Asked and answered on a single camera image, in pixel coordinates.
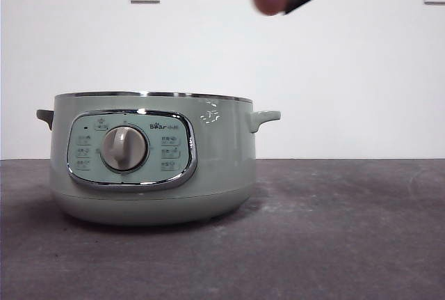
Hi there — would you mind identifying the pale green electric cooking pot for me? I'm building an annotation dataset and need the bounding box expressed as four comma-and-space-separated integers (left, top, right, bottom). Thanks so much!
35, 90, 282, 228

